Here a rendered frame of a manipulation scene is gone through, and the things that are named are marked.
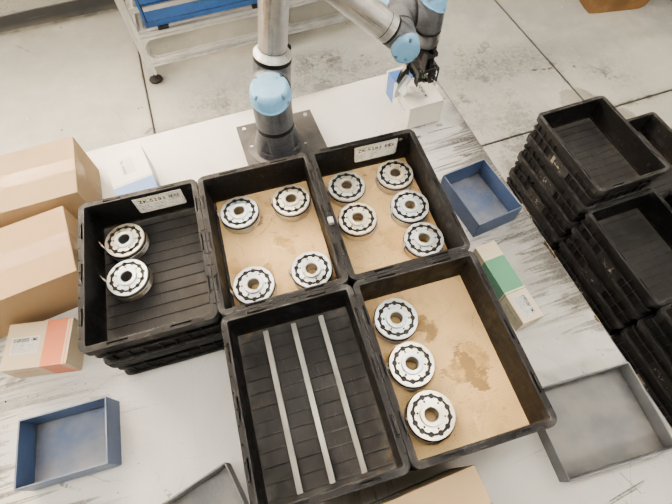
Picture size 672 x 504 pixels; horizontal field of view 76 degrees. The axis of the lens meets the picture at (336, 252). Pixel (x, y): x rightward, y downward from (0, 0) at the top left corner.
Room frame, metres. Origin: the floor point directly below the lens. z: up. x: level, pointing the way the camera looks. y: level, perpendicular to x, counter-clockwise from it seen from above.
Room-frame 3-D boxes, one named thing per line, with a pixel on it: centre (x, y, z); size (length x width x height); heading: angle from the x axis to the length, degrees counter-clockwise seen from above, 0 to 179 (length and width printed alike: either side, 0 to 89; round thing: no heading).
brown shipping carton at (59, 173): (0.81, 0.89, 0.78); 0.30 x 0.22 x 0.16; 108
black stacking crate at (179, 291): (0.49, 0.45, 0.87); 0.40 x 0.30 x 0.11; 14
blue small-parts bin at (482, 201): (0.76, -0.44, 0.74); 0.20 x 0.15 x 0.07; 22
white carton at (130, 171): (0.86, 0.61, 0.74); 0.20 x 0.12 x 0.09; 26
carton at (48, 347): (0.34, 0.76, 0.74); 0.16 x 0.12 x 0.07; 95
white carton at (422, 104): (1.18, -0.29, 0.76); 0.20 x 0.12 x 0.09; 17
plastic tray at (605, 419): (0.12, -0.60, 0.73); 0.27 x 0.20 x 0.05; 102
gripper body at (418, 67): (1.16, -0.30, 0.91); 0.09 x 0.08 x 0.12; 17
